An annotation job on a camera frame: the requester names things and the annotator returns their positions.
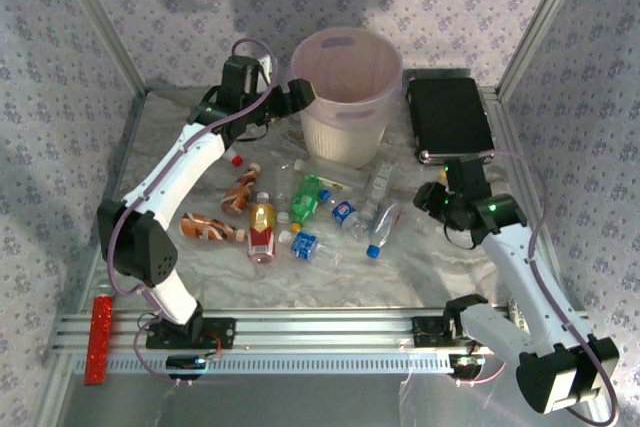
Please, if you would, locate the lilac plastic bin liner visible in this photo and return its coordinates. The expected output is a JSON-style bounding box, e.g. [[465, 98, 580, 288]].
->
[[290, 26, 404, 127]]

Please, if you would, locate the black case with metal edges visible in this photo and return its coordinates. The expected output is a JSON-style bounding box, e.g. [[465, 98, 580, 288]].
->
[[405, 75, 497, 166]]

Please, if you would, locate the clear Pepsi bottle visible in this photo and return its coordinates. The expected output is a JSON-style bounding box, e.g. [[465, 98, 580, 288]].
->
[[319, 189, 374, 238]]

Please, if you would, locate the brown coffee drink bottle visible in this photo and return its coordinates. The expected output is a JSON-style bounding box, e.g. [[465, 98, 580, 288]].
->
[[178, 211, 247, 244], [220, 162, 262, 217]]

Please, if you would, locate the purple cable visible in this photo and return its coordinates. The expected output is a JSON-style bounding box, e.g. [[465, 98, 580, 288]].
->
[[104, 38, 280, 388], [457, 149, 621, 423]]

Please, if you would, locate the small black controller board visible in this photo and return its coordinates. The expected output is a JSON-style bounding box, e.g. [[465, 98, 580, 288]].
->
[[449, 354, 489, 378], [165, 354, 209, 373]]

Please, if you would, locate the clear bottle with blue cap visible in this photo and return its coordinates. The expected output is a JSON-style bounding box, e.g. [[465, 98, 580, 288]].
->
[[364, 199, 404, 259]]

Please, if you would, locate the gold and red drink bottle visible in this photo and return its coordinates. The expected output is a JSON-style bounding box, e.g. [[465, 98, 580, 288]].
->
[[247, 191, 278, 264]]

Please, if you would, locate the clear bottle with white cap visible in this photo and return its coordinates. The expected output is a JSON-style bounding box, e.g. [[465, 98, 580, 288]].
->
[[274, 166, 294, 224]]

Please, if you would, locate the aluminium side rail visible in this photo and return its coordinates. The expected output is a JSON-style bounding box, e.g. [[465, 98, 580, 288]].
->
[[492, 89, 619, 427], [37, 91, 149, 427]]

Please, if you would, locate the clear bottle with blue label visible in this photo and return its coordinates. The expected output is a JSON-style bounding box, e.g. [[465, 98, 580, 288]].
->
[[278, 229, 344, 268]]

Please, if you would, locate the large clear plastic bottle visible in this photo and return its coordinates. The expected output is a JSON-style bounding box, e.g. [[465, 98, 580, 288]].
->
[[293, 158, 372, 193]]

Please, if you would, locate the aluminium frame post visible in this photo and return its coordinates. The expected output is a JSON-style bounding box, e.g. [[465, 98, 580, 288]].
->
[[497, 0, 594, 96], [49, 0, 149, 96]]

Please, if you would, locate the small white and green bottle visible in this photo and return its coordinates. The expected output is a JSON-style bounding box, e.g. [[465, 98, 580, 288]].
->
[[369, 161, 394, 201]]

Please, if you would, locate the green soda bottle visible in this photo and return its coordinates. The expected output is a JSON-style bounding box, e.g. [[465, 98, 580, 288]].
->
[[288, 174, 326, 234]]

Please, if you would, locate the slotted grey cable duct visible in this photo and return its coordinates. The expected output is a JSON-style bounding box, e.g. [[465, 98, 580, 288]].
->
[[73, 350, 484, 376]]

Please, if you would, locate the red glitter tube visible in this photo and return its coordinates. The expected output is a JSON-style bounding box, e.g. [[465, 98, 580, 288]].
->
[[82, 286, 116, 387]]

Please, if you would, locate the white ribbed waste bin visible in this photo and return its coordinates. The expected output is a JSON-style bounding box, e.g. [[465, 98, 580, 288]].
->
[[298, 104, 390, 171]]

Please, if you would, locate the horizontal aluminium base rail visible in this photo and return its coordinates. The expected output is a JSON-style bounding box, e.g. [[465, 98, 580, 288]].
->
[[49, 307, 601, 354]]

